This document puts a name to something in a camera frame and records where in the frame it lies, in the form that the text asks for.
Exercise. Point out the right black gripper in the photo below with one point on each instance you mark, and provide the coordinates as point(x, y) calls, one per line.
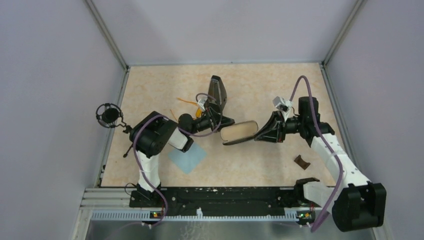
point(270, 132)

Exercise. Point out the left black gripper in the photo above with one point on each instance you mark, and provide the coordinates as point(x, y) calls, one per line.
point(218, 121)

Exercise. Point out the black glasses case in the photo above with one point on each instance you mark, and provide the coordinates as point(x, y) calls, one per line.
point(239, 132)

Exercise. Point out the orange sunglasses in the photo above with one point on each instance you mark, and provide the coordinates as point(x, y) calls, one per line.
point(198, 112)

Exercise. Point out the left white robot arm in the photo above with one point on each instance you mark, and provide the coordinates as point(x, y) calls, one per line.
point(155, 131)

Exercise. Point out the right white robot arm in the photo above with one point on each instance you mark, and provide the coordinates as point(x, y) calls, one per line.
point(355, 202)

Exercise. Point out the black metronome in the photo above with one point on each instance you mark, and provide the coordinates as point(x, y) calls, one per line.
point(217, 94)

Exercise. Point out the small brown holder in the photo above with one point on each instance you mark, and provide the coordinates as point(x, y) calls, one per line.
point(301, 162)

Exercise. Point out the blue cleaning cloth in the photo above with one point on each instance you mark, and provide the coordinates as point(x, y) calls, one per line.
point(187, 161)

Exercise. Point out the black microphone on tripod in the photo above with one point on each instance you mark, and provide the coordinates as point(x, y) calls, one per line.
point(110, 116)

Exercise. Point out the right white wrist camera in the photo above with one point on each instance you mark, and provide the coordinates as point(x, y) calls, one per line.
point(282, 104)

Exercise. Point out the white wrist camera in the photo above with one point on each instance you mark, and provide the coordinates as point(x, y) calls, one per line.
point(203, 104)
point(282, 104)

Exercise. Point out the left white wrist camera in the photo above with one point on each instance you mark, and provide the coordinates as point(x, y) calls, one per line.
point(203, 104)

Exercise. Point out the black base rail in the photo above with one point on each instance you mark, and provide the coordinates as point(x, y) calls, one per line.
point(222, 201)

